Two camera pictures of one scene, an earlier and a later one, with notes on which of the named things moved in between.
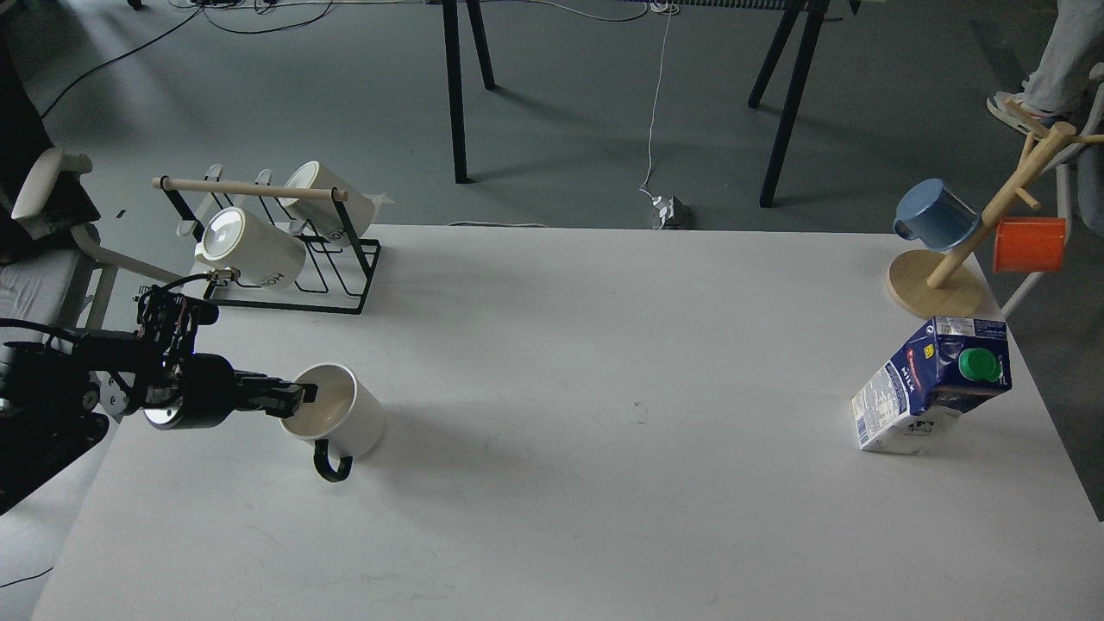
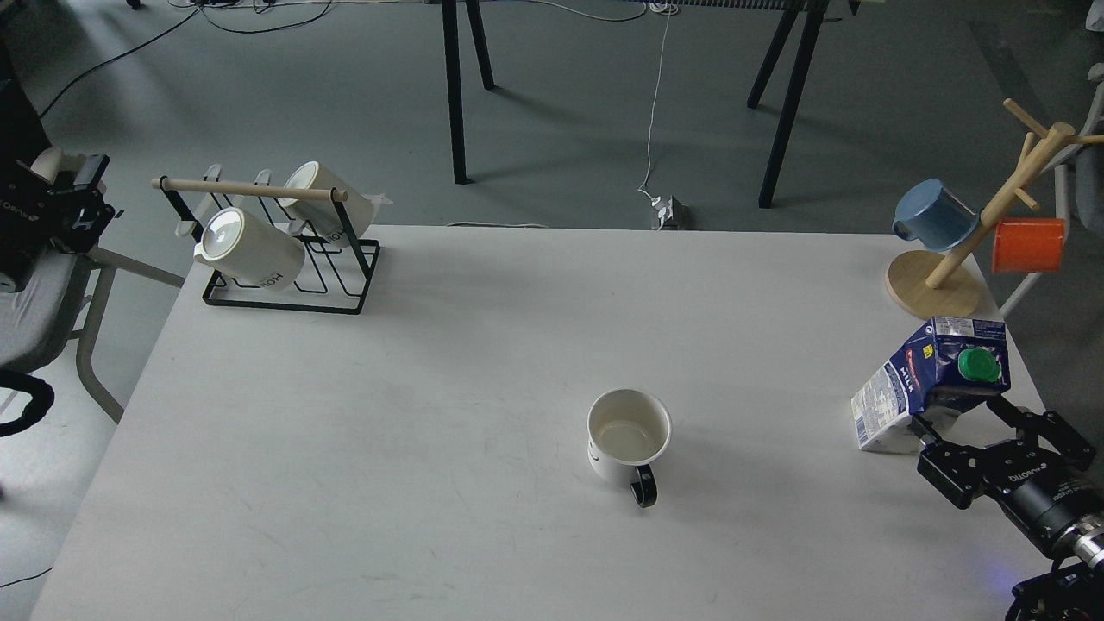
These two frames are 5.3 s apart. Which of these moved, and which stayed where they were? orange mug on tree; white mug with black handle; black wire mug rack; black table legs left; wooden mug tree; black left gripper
Moved: white mug with black handle; black left gripper
Stayed: black wire mug rack; orange mug on tree; wooden mug tree; black table legs left
